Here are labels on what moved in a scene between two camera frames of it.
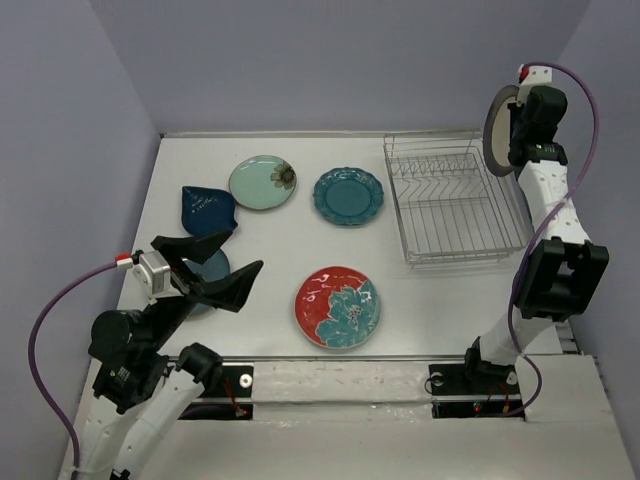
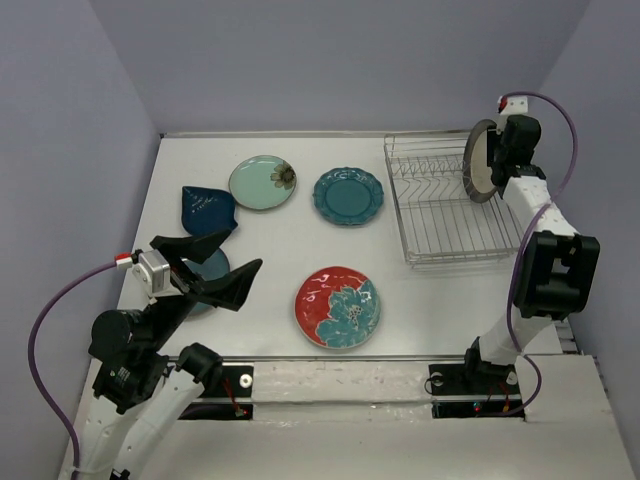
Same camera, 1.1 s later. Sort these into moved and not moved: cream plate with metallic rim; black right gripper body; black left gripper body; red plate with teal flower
Moved: black right gripper body; cream plate with metallic rim
Not moved: red plate with teal flower; black left gripper body
